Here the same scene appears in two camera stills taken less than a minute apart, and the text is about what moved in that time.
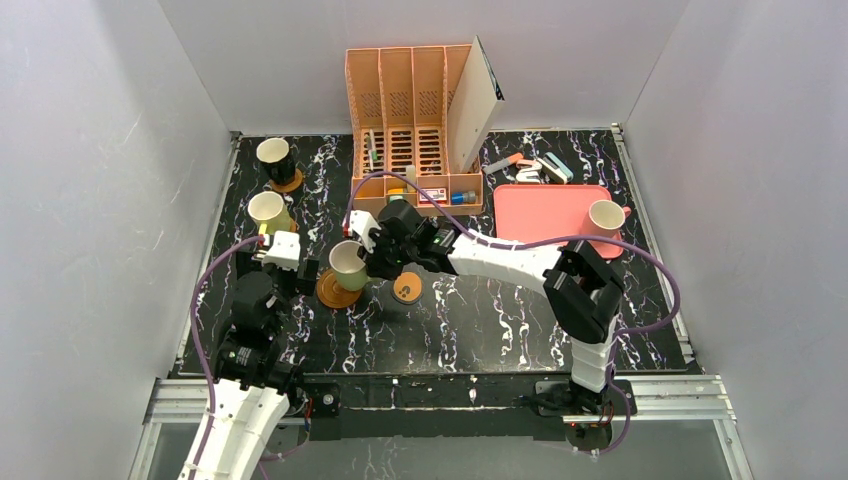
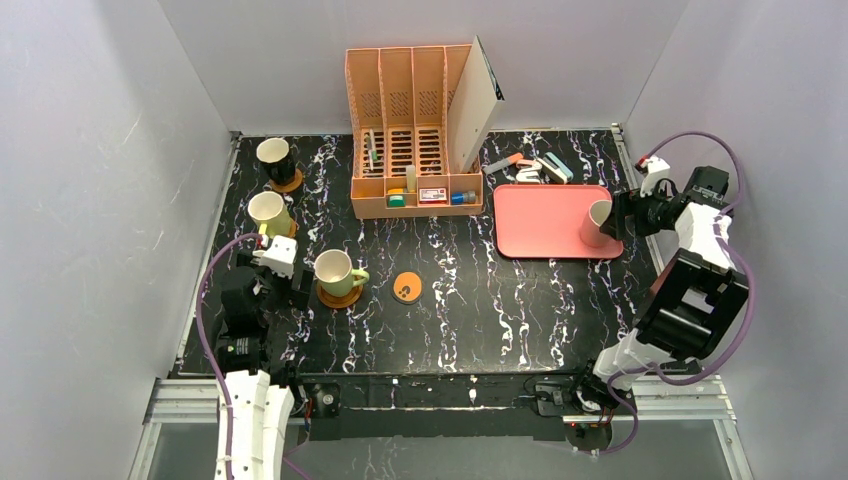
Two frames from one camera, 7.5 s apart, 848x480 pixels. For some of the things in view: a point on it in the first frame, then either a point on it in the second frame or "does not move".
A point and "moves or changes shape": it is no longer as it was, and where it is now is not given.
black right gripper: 374,252 to 622,214
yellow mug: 268,209 does not move
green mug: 350,271 moves or changes shape
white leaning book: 475,101 does not move
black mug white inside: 273,152 does not move
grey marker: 495,166 does not move
